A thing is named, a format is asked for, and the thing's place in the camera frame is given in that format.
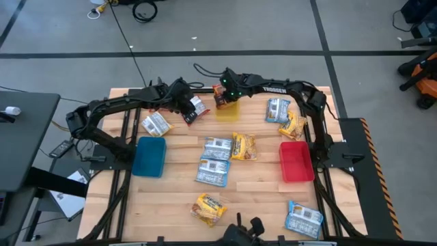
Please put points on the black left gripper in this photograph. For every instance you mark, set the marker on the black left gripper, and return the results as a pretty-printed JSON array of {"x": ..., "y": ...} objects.
[{"x": 181, "y": 95}]

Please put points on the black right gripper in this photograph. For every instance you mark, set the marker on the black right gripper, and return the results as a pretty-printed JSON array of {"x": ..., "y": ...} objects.
[{"x": 233, "y": 83}]

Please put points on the red Maruchan ramen packet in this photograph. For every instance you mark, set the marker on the red Maruchan ramen packet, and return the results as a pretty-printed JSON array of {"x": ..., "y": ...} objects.
[
  {"x": 218, "y": 99},
  {"x": 199, "y": 106}
]

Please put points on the yellow Maruchan ramen packet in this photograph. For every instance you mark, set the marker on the yellow Maruchan ramen packet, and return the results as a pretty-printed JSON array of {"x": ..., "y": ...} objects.
[
  {"x": 157, "y": 124},
  {"x": 244, "y": 147},
  {"x": 208, "y": 209},
  {"x": 293, "y": 127}
]

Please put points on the blue Maruchan ramen packet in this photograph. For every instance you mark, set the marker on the blue Maruchan ramen packet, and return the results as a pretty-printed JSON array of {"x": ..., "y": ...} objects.
[
  {"x": 213, "y": 172},
  {"x": 216, "y": 148},
  {"x": 277, "y": 110},
  {"x": 304, "y": 220}
]

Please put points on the blue plastic bin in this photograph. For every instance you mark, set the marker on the blue plastic bin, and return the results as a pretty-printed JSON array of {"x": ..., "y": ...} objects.
[{"x": 149, "y": 157}]

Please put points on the red plastic bin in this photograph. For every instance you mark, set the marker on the red plastic bin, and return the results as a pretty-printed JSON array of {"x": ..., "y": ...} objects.
[{"x": 296, "y": 162}]

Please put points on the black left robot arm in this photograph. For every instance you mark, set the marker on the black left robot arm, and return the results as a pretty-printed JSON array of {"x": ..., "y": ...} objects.
[{"x": 119, "y": 100}]

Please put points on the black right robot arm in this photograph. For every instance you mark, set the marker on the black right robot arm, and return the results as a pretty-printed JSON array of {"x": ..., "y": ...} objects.
[{"x": 290, "y": 89}]

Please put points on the yellow plastic bin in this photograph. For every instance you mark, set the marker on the yellow plastic bin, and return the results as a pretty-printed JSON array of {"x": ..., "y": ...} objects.
[{"x": 228, "y": 114}]

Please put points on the black power adapter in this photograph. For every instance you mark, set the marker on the black power adapter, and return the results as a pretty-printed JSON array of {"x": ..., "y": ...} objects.
[{"x": 61, "y": 148}]

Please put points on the white printed sheet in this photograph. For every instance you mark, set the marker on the white printed sheet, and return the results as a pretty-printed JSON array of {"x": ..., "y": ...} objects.
[{"x": 68, "y": 203}]

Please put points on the black desk crossbar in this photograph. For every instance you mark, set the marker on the black desk crossbar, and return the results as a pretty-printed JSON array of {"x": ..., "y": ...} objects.
[{"x": 54, "y": 181}]

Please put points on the black platform with hazard stripe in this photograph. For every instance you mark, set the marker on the black platform with hazard stripe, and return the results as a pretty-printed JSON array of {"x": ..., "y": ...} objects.
[{"x": 362, "y": 191}]

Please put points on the black desk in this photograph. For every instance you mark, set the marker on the black desk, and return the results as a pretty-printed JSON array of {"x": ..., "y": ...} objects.
[{"x": 24, "y": 147}]

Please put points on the white bottle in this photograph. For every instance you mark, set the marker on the white bottle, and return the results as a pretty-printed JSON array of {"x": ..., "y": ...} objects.
[{"x": 13, "y": 110}]

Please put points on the orange and black machine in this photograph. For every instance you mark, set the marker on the orange and black machine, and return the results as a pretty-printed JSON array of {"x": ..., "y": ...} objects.
[{"x": 425, "y": 82}]

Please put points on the black equipment case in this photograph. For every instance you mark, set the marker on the black equipment case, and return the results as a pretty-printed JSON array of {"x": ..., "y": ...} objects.
[{"x": 423, "y": 13}]

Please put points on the black aluminium table frame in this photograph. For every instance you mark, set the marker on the black aluminium table frame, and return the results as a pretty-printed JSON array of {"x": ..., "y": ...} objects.
[{"x": 138, "y": 119}]

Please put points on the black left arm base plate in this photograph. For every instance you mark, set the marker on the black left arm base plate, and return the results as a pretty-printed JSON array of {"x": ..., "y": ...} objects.
[{"x": 102, "y": 165}]

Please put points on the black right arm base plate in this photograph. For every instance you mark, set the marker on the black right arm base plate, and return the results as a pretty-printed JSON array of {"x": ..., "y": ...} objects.
[{"x": 345, "y": 164}]

